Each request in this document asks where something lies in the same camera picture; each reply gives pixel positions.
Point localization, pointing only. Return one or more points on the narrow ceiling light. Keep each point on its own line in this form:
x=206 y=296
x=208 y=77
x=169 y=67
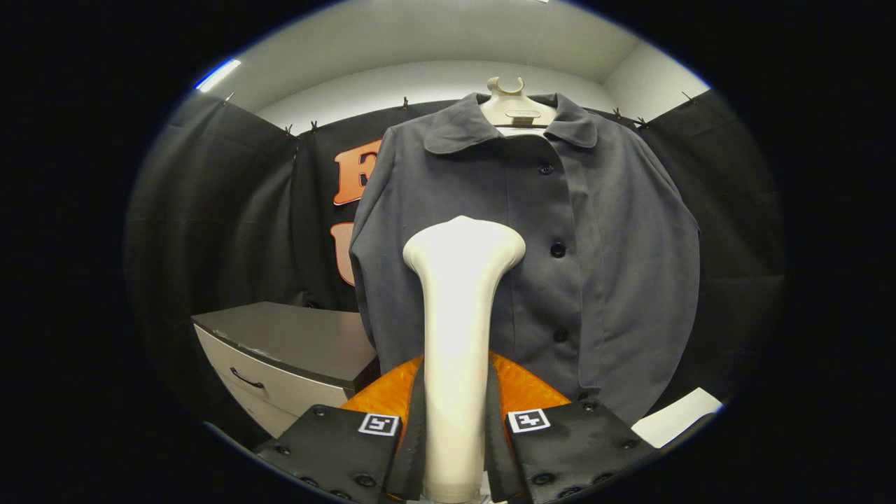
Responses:
x=218 y=75

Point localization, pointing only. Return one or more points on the grey button-up shirt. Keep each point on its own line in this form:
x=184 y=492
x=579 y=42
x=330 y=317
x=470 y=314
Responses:
x=630 y=266

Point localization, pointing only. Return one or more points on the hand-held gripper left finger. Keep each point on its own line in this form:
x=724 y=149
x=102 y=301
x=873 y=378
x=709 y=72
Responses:
x=413 y=455

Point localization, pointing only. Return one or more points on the black backdrop cloth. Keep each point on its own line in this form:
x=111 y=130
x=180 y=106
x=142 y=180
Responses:
x=231 y=224

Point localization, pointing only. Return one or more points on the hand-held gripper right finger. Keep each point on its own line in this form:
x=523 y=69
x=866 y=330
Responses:
x=498 y=455

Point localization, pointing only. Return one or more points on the white side table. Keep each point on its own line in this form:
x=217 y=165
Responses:
x=675 y=418

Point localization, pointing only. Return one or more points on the beige clothes hanger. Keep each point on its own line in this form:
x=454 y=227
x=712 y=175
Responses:
x=514 y=108

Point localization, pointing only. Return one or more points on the white garment steamer head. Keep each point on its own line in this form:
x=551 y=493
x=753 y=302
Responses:
x=455 y=336

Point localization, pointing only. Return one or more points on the grey drawer cabinet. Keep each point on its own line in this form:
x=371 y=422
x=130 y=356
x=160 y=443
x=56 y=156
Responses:
x=294 y=343

